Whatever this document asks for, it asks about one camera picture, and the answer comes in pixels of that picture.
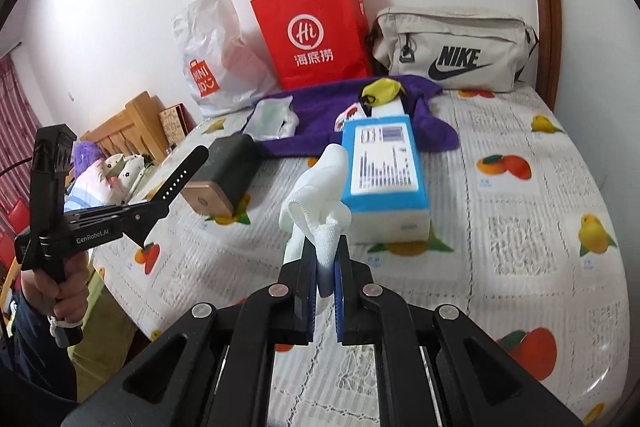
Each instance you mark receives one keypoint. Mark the olive green cloth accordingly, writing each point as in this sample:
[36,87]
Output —
[107,332]

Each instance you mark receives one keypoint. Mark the white cloth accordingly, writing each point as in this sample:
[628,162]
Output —
[320,187]

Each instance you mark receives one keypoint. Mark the patterned brown box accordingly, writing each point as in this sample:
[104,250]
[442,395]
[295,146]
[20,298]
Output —
[175,124]

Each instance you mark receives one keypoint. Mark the purple cloth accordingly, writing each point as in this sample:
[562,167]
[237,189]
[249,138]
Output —
[310,127]

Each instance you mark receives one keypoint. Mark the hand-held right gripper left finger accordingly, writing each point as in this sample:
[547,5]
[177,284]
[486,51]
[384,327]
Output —
[311,292]

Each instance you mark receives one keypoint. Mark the red paper bag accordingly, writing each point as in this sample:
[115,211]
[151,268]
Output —
[310,32]

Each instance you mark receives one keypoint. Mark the green and white packet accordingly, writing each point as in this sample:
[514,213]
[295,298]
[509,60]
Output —
[272,117]

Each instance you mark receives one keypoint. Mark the purple plush toy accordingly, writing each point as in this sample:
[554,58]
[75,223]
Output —
[86,157]

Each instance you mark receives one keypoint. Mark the red curtain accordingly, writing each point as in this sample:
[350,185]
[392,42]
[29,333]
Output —
[15,117]

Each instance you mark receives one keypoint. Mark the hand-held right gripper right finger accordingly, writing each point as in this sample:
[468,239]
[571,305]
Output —
[340,292]

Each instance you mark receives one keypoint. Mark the pastel striped pillow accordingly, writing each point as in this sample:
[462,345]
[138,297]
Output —
[90,189]

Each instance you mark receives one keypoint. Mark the person's left hand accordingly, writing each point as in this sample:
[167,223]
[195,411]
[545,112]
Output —
[70,292]

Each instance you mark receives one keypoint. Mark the wooden bed headboard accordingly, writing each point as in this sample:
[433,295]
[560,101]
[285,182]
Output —
[135,122]

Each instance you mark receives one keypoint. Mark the blue tissue pack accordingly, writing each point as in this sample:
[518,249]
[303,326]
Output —
[385,157]

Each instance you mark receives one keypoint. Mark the fruit printed tablecloth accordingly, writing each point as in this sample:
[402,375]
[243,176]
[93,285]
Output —
[500,217]

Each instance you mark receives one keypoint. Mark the dark pouch with tan end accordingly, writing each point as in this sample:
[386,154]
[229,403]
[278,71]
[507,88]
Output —
[225,167]

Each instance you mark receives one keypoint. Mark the beige waist bag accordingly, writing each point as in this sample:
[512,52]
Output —
[450,32]

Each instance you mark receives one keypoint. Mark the white plastic bag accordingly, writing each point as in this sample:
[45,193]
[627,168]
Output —
[220,52]

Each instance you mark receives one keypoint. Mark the red and white small packet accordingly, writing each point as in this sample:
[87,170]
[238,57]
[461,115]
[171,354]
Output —
[350,114]

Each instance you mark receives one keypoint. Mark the small yellow duffel bag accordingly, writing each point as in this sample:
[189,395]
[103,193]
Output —
[385,89]

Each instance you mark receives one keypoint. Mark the red chair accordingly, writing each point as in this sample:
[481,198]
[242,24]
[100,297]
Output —
[10,237]

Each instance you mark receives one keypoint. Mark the white spotted plush toy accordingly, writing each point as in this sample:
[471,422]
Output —
[127,169]

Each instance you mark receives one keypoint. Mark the person's left forearm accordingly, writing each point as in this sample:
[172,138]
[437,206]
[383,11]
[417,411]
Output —
[35,357]

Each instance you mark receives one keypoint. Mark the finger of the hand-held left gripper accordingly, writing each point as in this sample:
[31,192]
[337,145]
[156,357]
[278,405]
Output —
[182,174]

